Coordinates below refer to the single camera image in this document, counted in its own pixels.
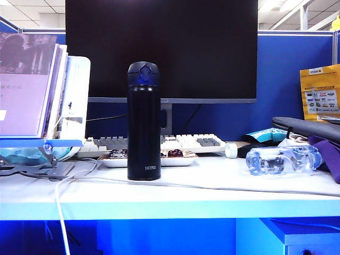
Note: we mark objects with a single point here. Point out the white and grey keyboard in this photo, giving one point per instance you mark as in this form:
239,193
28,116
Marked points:
202,142

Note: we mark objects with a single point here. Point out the blue drawer cabinet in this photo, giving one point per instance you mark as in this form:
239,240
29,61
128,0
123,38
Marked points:
305,236

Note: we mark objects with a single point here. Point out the yellow toy duck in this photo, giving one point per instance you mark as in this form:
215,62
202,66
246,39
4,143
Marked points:
335,26

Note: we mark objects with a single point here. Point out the black computer monitor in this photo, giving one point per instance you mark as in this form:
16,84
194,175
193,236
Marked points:
186,53

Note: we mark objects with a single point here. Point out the teal snack packet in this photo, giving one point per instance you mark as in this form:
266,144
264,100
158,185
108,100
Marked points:
263,134

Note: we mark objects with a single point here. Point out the grey monitor stand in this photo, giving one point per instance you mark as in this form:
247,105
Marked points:
167,119

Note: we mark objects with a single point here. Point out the grey laptop sleeve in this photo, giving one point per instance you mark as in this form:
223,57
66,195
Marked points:
310,127

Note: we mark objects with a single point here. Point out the clear mineral water bottle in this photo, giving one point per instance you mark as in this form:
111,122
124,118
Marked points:
281,160

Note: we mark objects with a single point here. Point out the metal laptop stand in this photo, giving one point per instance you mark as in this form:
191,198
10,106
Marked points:
53,170

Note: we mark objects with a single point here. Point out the purple cover book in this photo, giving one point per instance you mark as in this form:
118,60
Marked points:
24,93

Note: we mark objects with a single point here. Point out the black thermos flask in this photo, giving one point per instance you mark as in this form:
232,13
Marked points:
144,119

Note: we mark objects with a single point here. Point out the purple cloth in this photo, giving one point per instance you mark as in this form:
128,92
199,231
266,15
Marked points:
329,156

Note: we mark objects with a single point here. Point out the white tray with snacks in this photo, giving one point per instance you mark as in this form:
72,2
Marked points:
180,161

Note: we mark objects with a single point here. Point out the small white tape roll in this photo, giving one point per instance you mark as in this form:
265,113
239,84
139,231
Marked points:
231,151

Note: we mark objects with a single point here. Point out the teal wet wipes pack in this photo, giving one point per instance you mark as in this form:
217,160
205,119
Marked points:
18,155

